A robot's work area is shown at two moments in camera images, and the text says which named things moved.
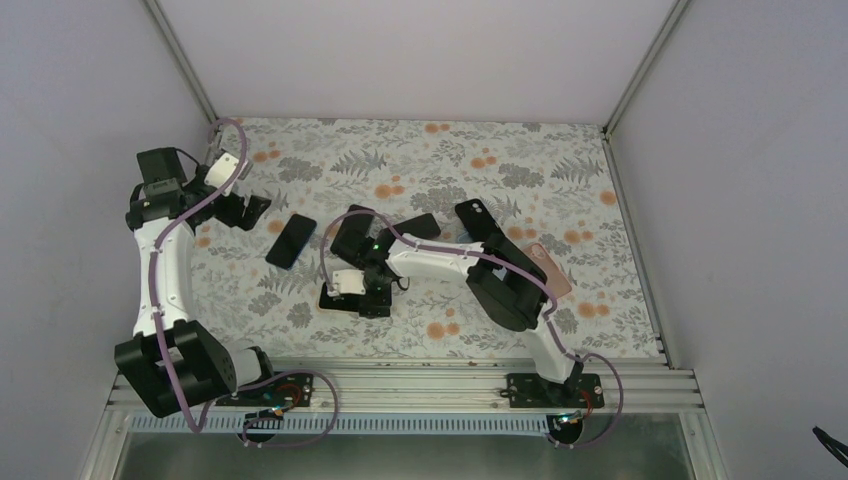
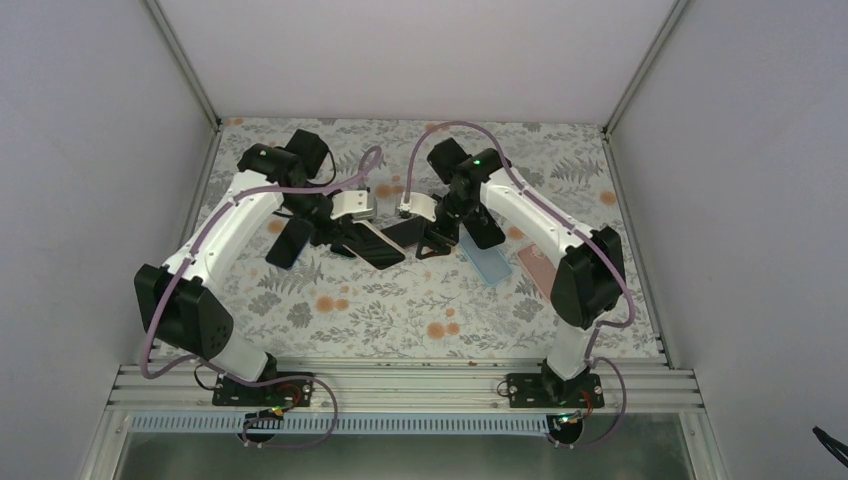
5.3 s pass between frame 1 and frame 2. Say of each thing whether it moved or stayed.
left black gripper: moved
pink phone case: stayed
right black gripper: moved
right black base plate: stayed
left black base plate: stayed
